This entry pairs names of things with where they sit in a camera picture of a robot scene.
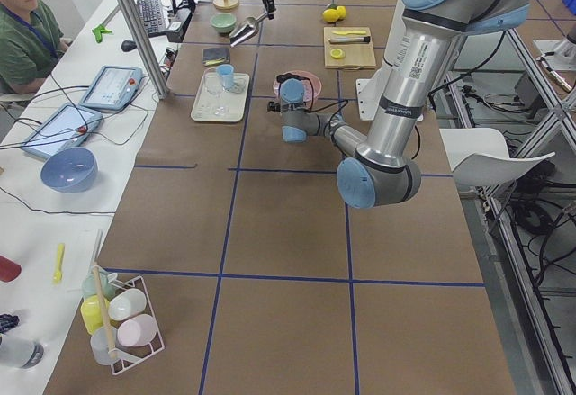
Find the stainless steel ice scoop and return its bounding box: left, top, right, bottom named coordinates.
left=229, top=12, right=268, bottom=47

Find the pink bowl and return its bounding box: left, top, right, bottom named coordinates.
left=273, top=70, right=322, bottom=103

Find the light blue plastic cup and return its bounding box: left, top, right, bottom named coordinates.
left=216, top=64, right=235, bottom=91

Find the pale green bowl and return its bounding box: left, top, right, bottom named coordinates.
left=210, top=13, right=237, bottom=35

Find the cream bear serving tray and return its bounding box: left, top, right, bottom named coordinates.
left=190, top=73, right=250, bottom=123

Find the whole yellow lemon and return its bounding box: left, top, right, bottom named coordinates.
left=322, top=8, right=339, bottom=23

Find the clear wine glass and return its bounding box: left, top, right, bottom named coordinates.
left=203, top=68, right=223, bottom=98

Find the steel muddler rod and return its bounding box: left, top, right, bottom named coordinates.
left=328, top=36, right=371, bottom=45

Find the grey and yellow cloth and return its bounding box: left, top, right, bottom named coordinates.
left=202, top=47, right=230, bottom=67

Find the lemon slice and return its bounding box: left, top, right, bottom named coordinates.
left=329, top=48, right=346, bottom=59

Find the wooden cutting board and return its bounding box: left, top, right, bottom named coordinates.
left=323, top=27, right=376, bottom=70

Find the yellow plastic knife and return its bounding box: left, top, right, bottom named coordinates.
left=332, top=31, right=367, bottom=36

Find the black keyboard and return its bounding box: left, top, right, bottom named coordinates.
left=136, top=0, right=166, bottom=37

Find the blue teach pendant tablet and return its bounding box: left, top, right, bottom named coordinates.
left=79, top=66, right=143, bottom=112

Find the white plastic chair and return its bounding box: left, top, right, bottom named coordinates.
left=440, top=128, right=555, bottom=186

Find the blue bowl on side table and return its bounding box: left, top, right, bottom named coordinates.
left=40, top=147, right=98, bottom=193

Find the person in green shirt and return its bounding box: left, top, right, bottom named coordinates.
left=1, top=0, right=69, bottom=94

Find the small yellow utensil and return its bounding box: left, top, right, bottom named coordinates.
left=52, top=242, right=66, bottom=284

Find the aluminium frame post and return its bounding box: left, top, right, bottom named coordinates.
left=117, top=0, right=169, bottom=100

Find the white wire cup rack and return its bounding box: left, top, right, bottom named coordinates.
left=80, top=231, right=165, bottom=376

